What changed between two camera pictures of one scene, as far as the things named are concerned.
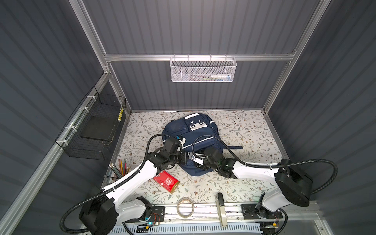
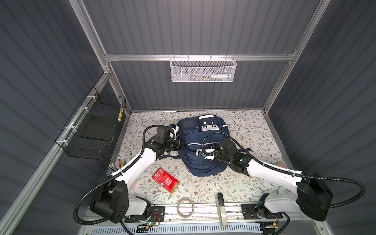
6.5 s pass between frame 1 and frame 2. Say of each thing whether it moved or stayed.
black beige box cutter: stayed
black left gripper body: moved
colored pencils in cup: stayed
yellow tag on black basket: stayed
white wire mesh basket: stayed
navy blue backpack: moved
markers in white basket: stayed
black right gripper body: moved
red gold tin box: stayed
